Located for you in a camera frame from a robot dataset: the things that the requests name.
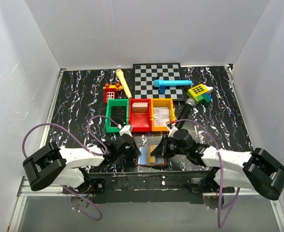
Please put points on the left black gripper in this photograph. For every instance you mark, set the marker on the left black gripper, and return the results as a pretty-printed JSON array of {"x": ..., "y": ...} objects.
[{"x": 135, "y": 152}]

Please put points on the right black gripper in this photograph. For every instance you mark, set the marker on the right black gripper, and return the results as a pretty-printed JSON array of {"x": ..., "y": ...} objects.
[{"x": 162, "y": 149}]

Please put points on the brown leather card holder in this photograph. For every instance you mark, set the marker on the brown leather card holder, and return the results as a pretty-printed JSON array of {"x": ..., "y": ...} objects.
[{"x": 149, "y": 159}]

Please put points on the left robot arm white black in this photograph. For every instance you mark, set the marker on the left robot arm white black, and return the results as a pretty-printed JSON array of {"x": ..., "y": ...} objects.
[{"x": 52, "y": 165}]

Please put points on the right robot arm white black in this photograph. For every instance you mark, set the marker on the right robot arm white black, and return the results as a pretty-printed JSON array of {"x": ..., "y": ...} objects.
[{"x": 257, "y": 170}]

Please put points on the cards in yellow bin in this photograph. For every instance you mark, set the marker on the cards in yellow bin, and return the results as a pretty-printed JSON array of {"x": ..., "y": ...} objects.
[{"x": 161, "y": 116}]

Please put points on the black card in green bin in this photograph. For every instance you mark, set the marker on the black card in green bin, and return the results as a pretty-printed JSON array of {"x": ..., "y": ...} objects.
[{"x": 119, "y": 114}]

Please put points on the card stack in red bin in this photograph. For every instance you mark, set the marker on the card stack in red bin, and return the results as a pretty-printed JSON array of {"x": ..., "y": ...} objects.
[{"x": 139, "y": 107}]

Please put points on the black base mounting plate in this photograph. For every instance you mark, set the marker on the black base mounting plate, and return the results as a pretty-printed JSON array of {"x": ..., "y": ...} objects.
[{"x": 144, "y": 187}]

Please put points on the red plastic bin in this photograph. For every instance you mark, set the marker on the red plastic bin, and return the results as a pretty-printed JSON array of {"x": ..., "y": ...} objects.
[{"x": 140, "y": 129}]

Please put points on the green plastic bin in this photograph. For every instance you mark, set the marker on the green plastic bin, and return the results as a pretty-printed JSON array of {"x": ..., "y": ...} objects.
[{"x": 110, "y": 126}]

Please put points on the black silver microphone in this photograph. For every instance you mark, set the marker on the black silver microphone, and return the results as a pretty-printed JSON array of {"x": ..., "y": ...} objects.
[{"x": 189, "y": 104}]

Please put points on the small blue toy block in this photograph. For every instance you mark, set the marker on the small blue toy block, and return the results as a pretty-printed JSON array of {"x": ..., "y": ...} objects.
[{"x": 162, "y": 90}]

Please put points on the red toy block house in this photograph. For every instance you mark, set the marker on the red toy block house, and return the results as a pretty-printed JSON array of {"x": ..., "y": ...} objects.
[{"x": 110, "y": 91}]

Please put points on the blue toy microphone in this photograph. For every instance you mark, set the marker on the blue toy microphone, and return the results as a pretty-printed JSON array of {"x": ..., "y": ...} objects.
[{"x": 171, "y": 83}]

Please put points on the yellow green block toy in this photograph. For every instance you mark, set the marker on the yellow green block toy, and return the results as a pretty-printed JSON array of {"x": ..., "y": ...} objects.
[{"x": 200, "y": 94}]

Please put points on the checkered chess board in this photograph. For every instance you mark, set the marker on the checkered chess board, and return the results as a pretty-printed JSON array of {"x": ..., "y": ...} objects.
[{"x": 145, "y": 74}]

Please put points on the beige toy microphone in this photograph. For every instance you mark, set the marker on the beige toy microphone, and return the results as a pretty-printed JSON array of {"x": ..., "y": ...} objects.
[{"x": 121, "y": 78}]

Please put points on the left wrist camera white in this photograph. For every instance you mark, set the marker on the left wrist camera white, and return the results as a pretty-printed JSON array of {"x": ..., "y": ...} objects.
[{"x": 126, "y": 131}]

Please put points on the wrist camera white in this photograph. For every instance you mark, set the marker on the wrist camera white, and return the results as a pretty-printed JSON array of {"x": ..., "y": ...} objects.
[
  {"x": 171, "y": 128},
  {"x": 126, "y": 131}
]

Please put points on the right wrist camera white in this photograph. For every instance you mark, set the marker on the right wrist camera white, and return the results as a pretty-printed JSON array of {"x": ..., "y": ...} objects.
[{"x": 171, "y": 128}]

